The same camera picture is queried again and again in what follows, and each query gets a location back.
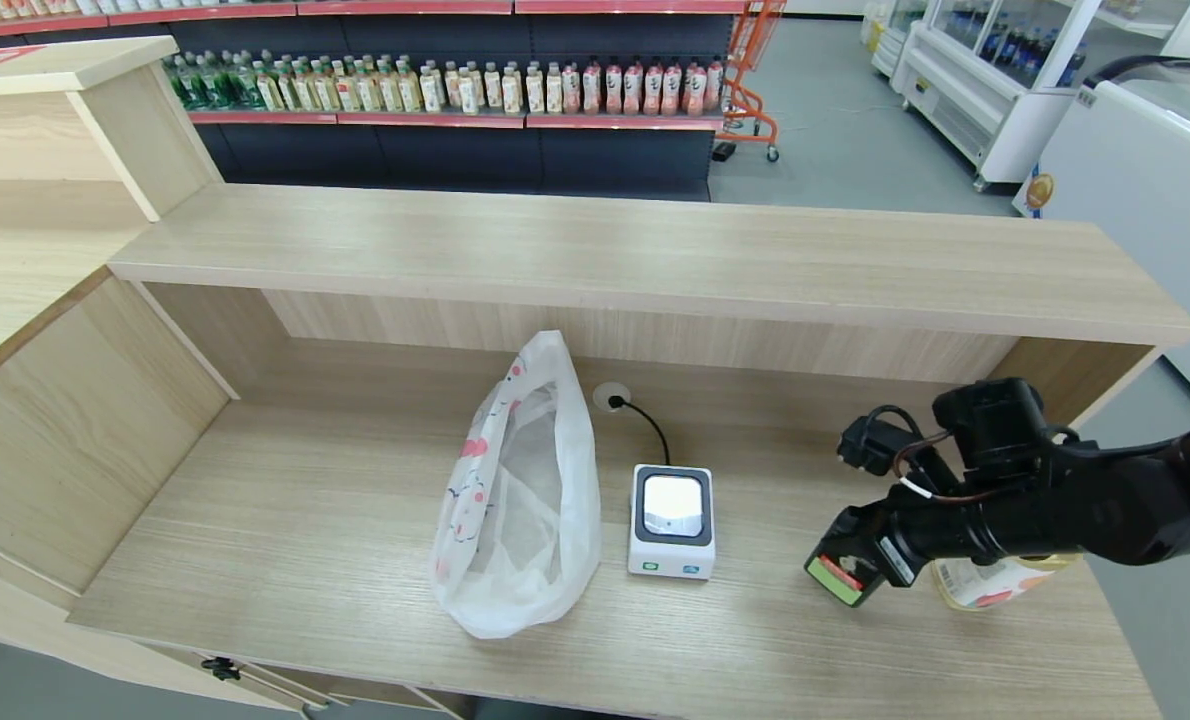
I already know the black cable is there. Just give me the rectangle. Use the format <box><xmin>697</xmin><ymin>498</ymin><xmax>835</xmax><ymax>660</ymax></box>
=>
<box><xmin>608</xmin><ymin>397</ymin><xmax>673</xmax><ymax>467</ymax></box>

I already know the orange shopping cart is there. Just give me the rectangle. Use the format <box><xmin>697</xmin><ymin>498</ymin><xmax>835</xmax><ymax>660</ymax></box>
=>
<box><xmin>715</xmin><ymin>0</ymin><xmax>789</xmax><ymax>164</ymax></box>

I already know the white chest freezer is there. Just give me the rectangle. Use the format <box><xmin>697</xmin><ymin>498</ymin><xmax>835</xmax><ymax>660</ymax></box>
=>
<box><xmin>1012</xmin><ymin>55</ymin><xmax>1190</xmax><ymax>417</ymax></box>

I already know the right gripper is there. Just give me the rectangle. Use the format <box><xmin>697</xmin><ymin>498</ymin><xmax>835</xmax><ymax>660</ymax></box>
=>
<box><xmin>804</xmin><ymin>497</ymin><xmax>933</xmax><ymax>609</ymax></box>

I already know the row of bottles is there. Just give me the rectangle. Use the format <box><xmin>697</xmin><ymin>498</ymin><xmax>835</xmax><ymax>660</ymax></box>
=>
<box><xmin>0</xmin><ymin>0</ymin><xmax>188</xmax><ymax>25</ymax></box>
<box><xmin>945</xmin><ymin>3</ymin><xmax>1089</xmax><ymax>89</ymax></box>
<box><xmin>162</xmin><ymin>52</ymin><xmax>727</xmax><ymax>118</ymax></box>

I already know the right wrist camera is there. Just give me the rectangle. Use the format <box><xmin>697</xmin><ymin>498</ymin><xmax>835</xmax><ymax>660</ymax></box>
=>
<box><xmin>837</xmin><ymin>404</ymin><xmax>924</xmax><ymax>480</ymax></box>

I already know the yellow drink bottle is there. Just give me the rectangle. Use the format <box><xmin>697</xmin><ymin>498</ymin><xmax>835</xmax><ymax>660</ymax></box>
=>
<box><xmin>930</xmin><ymin>553</ymin><xmax>1084</xmax><ymax>613</ymax></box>

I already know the white plastic shopping bag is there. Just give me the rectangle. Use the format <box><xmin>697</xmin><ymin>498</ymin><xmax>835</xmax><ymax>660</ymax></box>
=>
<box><xmin>429</xmin><ymin>330</ymin><xmax>603</xmax><ymax>641</ymax></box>

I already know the white barcode scanner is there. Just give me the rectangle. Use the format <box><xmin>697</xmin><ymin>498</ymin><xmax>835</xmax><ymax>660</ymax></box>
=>
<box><xmin>627</xmin><ymin>463</ymin><xmax>717</xmax><ymax>581</ymax></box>

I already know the black shop shelf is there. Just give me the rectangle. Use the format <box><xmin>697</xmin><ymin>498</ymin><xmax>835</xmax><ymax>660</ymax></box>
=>
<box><xmin>0</xmin><ymin>0</ymin><xmax>748</xmax><ymax>203</ymax></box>

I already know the white display fridge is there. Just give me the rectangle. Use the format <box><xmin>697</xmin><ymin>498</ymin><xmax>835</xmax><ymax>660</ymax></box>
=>
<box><xmin>860</xmin><ymin>0</ymin><xmax>931</xmax><ymax>81</ymax></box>
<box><xmin>899</xmin><ymin>0</ymin><xmax>1190</xmax><ymax>193</ymax></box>

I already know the wooden counter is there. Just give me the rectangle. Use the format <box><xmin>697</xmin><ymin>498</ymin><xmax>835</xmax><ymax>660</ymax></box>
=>
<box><xmin>0</xmin><ymin>36</ymin><xmax>1190</xmax><ymax>720</ymax></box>

